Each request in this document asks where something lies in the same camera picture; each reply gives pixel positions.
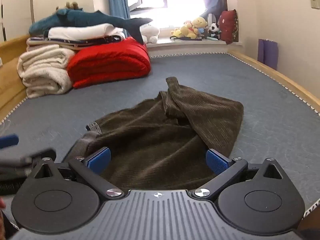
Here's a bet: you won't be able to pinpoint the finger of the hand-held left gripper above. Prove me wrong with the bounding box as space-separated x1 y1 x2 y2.
0 149 57 168
0 134 20 149

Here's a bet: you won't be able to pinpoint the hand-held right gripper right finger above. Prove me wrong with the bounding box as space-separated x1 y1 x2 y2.
192 149 284 200

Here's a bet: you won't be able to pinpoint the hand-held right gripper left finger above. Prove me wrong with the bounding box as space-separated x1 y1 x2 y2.
32 147 125 201

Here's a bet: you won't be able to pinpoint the brown corduroy pants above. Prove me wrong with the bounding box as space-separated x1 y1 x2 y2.
61 77 244 190

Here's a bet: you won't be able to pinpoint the cream fleece folded blanket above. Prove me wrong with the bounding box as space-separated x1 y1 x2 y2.
17 44 77 99

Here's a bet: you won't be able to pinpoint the blue-grey quilted mattress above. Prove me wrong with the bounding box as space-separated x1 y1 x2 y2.
0 52 320 220

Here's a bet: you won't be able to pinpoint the red folded blanket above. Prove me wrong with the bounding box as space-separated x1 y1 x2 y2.
66 36 152 89

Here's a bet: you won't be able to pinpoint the dark patterned folded cloth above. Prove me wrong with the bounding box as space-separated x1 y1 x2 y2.
26 34 125 48

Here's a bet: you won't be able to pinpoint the purple rolled mat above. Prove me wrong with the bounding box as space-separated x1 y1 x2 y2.
257 38 278 70

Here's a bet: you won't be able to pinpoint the white folded towel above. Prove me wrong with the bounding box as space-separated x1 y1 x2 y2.
47 24 125 42

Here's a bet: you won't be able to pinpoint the white wardrobe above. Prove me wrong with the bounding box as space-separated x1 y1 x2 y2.
0 0 34 42

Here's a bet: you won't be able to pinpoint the panda plush toy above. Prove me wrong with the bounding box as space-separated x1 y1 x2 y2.
209 22 222 40

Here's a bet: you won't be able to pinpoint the small yellow bear plush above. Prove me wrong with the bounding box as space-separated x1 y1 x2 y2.
170 21 200 40

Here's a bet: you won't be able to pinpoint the red patterned pillow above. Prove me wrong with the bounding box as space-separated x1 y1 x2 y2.
218 9 238 45

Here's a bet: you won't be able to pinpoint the white plush toy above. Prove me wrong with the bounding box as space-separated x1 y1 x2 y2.
140 24 160 43

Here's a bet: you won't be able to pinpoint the large yellow bear plush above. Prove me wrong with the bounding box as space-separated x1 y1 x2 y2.
192 17 208 30

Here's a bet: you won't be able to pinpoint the blue shark plush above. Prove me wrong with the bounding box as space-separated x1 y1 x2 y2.
28 9 153 45

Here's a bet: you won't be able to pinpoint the brown antlered plush toy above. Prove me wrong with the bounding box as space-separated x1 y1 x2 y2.
55 2 83 12

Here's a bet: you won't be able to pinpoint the window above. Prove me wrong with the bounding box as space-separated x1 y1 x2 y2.
127 0 208 28

